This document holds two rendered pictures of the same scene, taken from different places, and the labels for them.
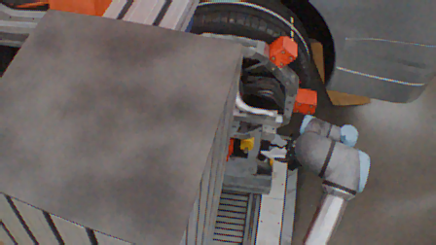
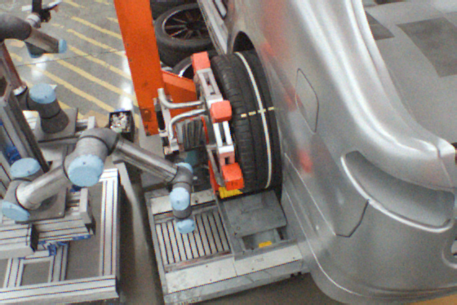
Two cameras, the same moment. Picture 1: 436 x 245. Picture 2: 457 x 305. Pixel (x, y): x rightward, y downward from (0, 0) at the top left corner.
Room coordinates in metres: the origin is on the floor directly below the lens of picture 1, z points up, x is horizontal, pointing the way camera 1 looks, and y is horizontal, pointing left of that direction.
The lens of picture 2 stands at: (1.04, -1.58, 2.37)
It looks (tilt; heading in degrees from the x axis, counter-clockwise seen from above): 47 degrees down; 76
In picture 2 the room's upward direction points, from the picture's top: 4 degrees counter-clockwise
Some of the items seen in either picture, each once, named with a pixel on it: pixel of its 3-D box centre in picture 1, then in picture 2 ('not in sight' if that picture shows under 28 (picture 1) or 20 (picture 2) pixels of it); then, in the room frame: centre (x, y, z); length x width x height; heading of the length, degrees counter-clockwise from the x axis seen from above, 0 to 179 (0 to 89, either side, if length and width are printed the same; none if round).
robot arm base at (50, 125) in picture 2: not in sight; (51, 117); (0.57, 0.33, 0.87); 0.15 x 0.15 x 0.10
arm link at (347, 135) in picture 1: (342, 139); (180, 199); (1.10, -0.46, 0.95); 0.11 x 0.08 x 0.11; 73
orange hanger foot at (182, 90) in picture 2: not in sight; (210, 90); (1.44, 0.45, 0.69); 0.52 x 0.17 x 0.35; 178
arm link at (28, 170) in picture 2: not in sight; (28, 175); (0.50, -0.17, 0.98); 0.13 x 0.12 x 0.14; 73
